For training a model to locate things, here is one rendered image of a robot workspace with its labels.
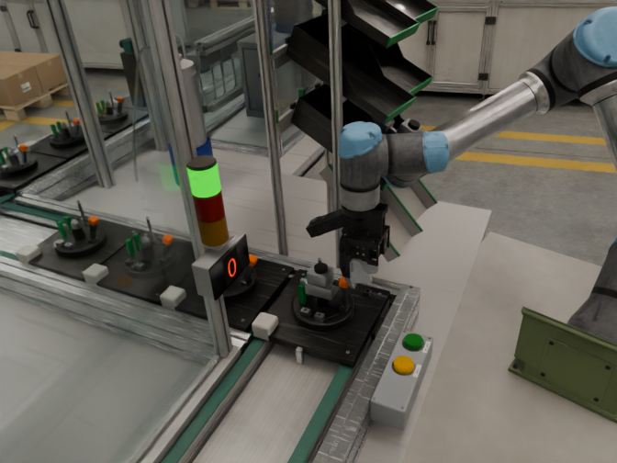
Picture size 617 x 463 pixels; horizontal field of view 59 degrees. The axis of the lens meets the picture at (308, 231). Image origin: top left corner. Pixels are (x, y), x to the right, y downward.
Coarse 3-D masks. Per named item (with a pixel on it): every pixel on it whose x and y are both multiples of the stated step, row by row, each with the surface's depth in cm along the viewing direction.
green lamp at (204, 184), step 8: (216, 168) 90; (192, 176) 89; (200, 176) 88; (208, 176) 89; (216, 176) 90; (192, 184) 90; (200, 184) 89; (208, 184) 89; (216, 184) 90; (192, 192) 91; (200, 192) 90; (208, 192) 90; (216, 192) 91
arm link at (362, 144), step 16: (352, 128) 95; (368, 128) 95; (352, 144) 93; (368, 144) 93; (384, 144) 95; (352, 160) 95; (368, 160) 95; (384, 160) 95; (352, 176) 97; (368, 176) 96
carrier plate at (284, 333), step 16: (304, 272) 136; (288, 288) 131; (352, 288) 129; (272, 304) 126; (288, 304) 126; (368, 304) 124; (384, 304) 125; (288, 320) 122; (352, 320) 120; (368, 320) 120; (272, 336) 118; (288, 336) 117; (304, 336) 117; (320, 336) 117; (336, 336) 116; (352, 336) 116; (368, 336) 118; (304, 352) 115; (320, 352) 113; (336, 352) 113; (352, 352) 112
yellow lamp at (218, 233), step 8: (224, 216) 95; (200, 224) 94; (208, 224) 93; (216, 224) 94; (224, 224) 95; (200, 232) 96; (208, 232) 94; (216, 232) 95; (224, 232) 96; (208, 240) 95; (216, 240) 95; (224, 240) 96
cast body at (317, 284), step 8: (320, 264) 117; (312, 272) 117; (320, 272) 116; (328, 272) 117; (304, 280) 121; (312, 280) 117; (320, 280) 116; (328, 280) 117; (312, 288) 118; (320, 288) 117; (328, 288) 117; (336, 288) 119; (320, 296) 118; (328, 296) 117
